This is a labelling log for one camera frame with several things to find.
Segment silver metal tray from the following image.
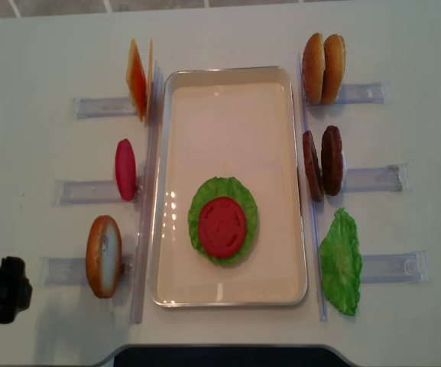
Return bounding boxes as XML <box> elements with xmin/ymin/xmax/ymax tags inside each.
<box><xmin>148</xmin><ymin>67</ymin><xmax>308</xmax><ymax>307</ymax></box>

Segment clear holder lettuce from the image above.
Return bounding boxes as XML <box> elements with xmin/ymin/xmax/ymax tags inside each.
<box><xmin>362</xmin><ymin>251</ymin><xmax>430</xmax><ymax>284</ymax></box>

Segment brown meat patty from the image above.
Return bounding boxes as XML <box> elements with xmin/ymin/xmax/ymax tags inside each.
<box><xmin>303</xmin><ymin>130</ymin><xmax>323</xmax><ymax>202</ymax></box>
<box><xmin>321</xmin><ymin>125</ymin><xmax>344</xmax><ymax>196</ymax></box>

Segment clear holder left bun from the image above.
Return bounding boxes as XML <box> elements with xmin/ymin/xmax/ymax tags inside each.
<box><xmin>38</xmin><ymin>254</ymin><xmax>135</xmax><ymax>287</ymax></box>

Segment clear rack rail right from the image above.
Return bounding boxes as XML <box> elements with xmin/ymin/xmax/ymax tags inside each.
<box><xmin>297</xmin><ymin>54</ymin><xmax>327</xmax><ymax>322</ymax></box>

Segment clear holder right buns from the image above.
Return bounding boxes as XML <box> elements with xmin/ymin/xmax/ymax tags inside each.
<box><xmin>305</xmin><ymin>80</ymin><xmax>392</xmax><ymax>108</ymax></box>

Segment orange cheese slice outer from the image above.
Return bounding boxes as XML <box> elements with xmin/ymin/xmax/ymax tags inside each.
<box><xmin>125</xmin><ymin>39</ymin><xmax>147</xmax><ymax>122</ymax></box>

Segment green lettuce leaf standing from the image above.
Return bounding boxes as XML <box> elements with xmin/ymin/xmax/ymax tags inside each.
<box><xmin>319</xmin><ymin>208</ymin><xmax>362</xmax><ymax>317</ymax></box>

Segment bun half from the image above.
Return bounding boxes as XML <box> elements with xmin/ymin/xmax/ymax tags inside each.
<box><xmin>302</xmin><ymin>33</ymin><xmax>326</xmax><ymax>103</ymax></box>
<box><xmin>321</xmin><ymin>34</ymin><xmax>345</xmax><ymax>105</ymax></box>
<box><xmin>86</xmin><ymin>215</ymin><xmax>122</xmax><ymax>299</ymax></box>

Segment clear holder patties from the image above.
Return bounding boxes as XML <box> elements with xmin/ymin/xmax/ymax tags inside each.
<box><xmin>341</xmin><ymin>164</ymin><xmax>410</xmax><ymax>193</ymax></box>

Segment bun half left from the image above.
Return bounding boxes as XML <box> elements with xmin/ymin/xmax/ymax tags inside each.
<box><xmin>86</xmin><ymin>215</ymin><xmax>122</xmax><ymax>299</ymax></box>

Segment red tomato slice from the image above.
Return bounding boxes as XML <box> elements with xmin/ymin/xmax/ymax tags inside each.
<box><xmin>198</xmin><ymin>196</ymin><xmax>247</xmax><ymax>258</ymax></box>
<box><xmin>115</xmin><ymin>139</ymin><xmax>137</xmax><ymax>201</ymax></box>

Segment clear holder tomato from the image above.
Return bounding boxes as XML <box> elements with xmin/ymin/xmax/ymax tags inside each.
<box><xmin>52</xmin><ymin>180</ymin><xmax>122</xmax><ymax>206</ymax></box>

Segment orange cheese slice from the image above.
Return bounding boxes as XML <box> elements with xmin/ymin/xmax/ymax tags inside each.
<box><xmin>145</xmin><ymin>39</ymin><xmax>153</xmax><ymax>125</ymax></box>
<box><xmin>125</xmin><ymin>39</ymin><xmax>147</xmax><ymax>122</ymax></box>

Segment bun half outer right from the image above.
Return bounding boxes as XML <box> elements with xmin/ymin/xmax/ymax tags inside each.
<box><xmin>321</xmin><ymin>34</ymin><xmax>345</xmax><ymax>105</ymax></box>

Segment orange cheese slice inner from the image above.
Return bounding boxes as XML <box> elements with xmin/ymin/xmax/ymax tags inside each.
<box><xmin>145</xmin><ymin>39</ymin><xmax>153</xmax><ymax>125</ymax></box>

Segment clear holder cheese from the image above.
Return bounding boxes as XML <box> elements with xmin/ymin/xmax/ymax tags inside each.
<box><xmin>73</xmin><ymin>97</ymin><xmax>137</xmax><ymax>119</ymax></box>

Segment brown meat patty inner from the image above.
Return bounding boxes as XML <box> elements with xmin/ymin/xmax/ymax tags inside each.
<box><xmin>303</xmin><ymin>130</ymin><xmax>323</xmax><ymax>202</ymax></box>

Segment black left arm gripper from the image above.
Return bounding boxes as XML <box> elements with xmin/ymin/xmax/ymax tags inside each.
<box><xmin>0</xmin><ymin>256</ymin><xmax>33</xmax><ymax>324</ymax></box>

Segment brown meat patty outer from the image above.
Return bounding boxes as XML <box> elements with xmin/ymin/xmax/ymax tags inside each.
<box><xmin>321</xmin><ymin>125</ymin><xmax>344</xmax><ymax>196</ymax></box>

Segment green lettuce leaf on tray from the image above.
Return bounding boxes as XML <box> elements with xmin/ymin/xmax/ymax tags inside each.
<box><xmin>188</xmin><ymin>177</ymin><xmax>258</xmax><ymax>266</ymax></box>

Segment bun half inner right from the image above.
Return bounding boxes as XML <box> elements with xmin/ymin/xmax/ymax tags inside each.
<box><xmin>302</xmin><ymin>33</ymin><xmax>326</xmax><ymax>103</ymax></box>

